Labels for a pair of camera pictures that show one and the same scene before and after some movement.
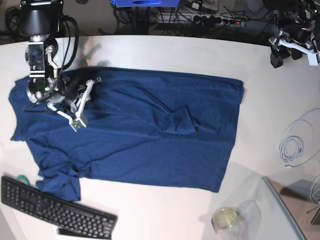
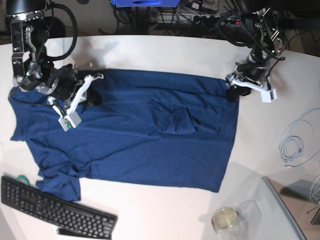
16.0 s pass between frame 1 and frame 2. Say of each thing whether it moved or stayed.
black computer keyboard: stayed
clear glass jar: stayed
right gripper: moved
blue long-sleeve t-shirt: stayed
